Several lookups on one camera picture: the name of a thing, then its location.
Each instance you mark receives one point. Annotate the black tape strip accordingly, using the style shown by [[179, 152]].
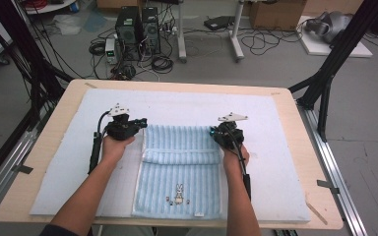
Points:
[[327, 185], [23, 169]]

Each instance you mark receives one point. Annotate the light blue striped towel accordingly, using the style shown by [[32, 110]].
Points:
[[180, 183]]

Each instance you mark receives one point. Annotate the clear plastic bag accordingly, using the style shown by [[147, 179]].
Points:
[[66, 24]]

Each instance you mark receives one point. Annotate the person's legs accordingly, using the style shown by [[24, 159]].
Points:
[[128, 231]]

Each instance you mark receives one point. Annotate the black computer tower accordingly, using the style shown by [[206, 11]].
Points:
[[151, 31], [128, 29]]

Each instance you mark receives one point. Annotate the white floor board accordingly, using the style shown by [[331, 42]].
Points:
[[357, 50]]

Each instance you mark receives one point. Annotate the brown tape strip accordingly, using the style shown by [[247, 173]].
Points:
[[90, 85]]

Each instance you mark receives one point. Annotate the large flat cardboard box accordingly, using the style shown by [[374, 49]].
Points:
[[118, 3]]

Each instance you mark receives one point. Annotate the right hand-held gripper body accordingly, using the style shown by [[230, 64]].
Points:
[[231, 132]]

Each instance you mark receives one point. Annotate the round white table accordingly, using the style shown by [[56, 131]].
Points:
[[50, 7]]

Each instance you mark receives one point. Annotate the aluminium rail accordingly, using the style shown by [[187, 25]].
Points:
[[334, 164], [10, 164]]

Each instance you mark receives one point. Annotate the teal sheet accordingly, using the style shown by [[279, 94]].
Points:
[[95, 21]]

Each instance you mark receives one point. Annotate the white power supply unit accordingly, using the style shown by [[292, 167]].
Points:
[[111, 50]]

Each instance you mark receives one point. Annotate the grey helmet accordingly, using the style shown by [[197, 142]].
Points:
[[331, 24]]

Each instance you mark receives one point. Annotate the open cardboard box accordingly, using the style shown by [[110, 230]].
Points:
[[275, 14]]

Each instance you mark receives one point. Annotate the person's left hand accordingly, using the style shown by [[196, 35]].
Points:
[[114, 149]]

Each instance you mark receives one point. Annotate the white foam mat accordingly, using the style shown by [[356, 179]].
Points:
[[183, 105]]

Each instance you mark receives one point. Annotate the person's right hand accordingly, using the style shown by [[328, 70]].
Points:
[[233, 159]]

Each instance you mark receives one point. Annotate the person's dark sleeve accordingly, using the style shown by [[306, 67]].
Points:
[[59, 231]]

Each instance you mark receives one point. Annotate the flat black device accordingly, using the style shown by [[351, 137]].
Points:
[[219, 22]]

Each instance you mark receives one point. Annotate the white-legged desk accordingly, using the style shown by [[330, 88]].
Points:
[[236, 36]]

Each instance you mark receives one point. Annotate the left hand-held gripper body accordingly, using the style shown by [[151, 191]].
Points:
[[121, 128]]

